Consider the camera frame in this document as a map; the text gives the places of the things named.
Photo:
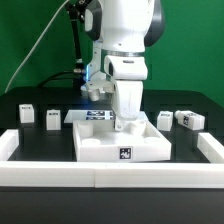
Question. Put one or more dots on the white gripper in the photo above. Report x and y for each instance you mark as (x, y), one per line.
(127, 75)

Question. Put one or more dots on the white square tabletop part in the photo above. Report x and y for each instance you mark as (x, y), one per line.
(139, 141)

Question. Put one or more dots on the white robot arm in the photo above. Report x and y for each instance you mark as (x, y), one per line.
(121, 30)

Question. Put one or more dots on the white tag sheet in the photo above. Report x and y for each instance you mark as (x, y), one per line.
(100, 116)

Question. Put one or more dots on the white U-shaped fence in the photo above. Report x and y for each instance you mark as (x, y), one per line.
(103, 175)

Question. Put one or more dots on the black camera pole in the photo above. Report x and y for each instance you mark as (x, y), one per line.
(76, 12)

